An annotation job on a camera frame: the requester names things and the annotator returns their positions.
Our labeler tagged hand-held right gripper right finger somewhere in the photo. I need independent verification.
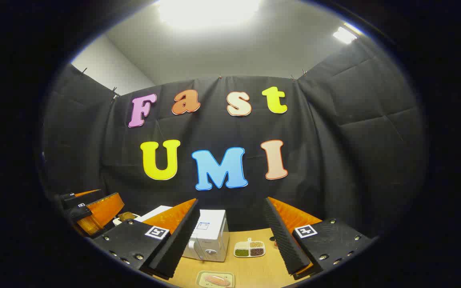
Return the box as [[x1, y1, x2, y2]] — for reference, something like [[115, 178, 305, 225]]
[[263, 196, 376, 280]]

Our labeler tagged divided dish of beans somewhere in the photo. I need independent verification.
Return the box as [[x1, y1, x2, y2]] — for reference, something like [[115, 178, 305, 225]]
[[234, 238, 266, 258]]

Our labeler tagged pale green rectangular tray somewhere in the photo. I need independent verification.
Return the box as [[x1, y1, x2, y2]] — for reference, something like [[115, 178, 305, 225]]
[[196, 271, 235, 288]]

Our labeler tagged black backdrop cloth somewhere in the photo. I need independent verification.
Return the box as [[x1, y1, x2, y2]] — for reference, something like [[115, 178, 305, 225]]
[[40, 38, 429, 240]]

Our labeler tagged pink speckled food piece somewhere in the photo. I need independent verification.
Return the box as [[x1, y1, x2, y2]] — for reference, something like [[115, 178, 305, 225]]
[[204, 275, 232, 288]]

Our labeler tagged narrow strip ceiling light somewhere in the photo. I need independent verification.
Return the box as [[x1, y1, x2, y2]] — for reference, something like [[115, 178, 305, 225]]
[[332, 23, 363, 45]]

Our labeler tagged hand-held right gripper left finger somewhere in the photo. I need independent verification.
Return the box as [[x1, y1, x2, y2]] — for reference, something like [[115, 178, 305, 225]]
[[92, 198, 200, 279]]

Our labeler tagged large bright ceiling light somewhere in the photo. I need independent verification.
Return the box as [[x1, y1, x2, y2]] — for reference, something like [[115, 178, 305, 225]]
[[156, 0, 262, 29]]

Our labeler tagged white microwave oven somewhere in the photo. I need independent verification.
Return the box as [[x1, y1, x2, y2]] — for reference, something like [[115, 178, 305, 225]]
[[138, 205, 230, 262]]

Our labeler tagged white toaster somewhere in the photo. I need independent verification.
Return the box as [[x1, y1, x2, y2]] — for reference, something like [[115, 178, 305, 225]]
[[112, 213, 141, 227]]

